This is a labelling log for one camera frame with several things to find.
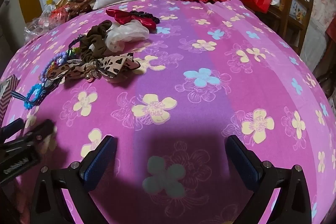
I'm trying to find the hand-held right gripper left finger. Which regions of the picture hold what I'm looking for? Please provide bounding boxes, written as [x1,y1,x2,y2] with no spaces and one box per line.
[31,135,117,215]

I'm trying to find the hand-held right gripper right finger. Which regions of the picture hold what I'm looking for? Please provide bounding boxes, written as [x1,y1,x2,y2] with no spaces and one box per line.
[226,135,313,224]

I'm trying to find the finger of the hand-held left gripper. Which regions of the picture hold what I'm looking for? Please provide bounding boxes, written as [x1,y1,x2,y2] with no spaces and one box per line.
[16,119,56,147]
[0,118,25,139]

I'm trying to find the red satin bow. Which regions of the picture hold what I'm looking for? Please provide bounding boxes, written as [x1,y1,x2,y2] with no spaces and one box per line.
[106,8,157,29]

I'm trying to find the pink floral bedsheet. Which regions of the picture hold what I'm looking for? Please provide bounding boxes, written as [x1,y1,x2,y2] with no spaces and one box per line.
[0,0,336,224]

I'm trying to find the black hair clip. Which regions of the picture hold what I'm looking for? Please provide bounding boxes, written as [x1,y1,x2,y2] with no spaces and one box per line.
[68,33,87,51]

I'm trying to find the leopard print bow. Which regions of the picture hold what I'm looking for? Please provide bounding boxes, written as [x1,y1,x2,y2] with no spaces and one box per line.
[49,52,141,83]

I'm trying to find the brown scrunchie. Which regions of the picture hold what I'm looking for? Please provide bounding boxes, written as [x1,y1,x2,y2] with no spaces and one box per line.
[79,20,113,61]

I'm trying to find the clear plastic bags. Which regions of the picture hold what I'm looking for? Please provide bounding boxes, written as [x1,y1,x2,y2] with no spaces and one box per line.
[25,0,71,39]

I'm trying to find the white sheer scrunchie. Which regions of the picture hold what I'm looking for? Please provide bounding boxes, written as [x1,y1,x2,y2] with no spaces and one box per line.
[106,20,150,53]

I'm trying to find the black scrunchie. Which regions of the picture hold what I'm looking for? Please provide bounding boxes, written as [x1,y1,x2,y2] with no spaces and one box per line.
[130,10,160,25]

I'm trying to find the wooden chair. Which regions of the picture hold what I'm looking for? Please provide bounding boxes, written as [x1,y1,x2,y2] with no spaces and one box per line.
[252,0,315,54]

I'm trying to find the blue bead bracelet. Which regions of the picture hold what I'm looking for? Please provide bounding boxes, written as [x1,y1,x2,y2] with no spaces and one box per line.
[24,83,44,110]

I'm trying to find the striped ribbon hair tie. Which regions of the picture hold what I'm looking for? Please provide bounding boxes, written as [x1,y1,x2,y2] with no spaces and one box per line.
[10,82,57,104]

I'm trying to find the purple bead bracelet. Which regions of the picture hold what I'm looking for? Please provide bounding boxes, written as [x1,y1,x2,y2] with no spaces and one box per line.
[39,52,72,83]

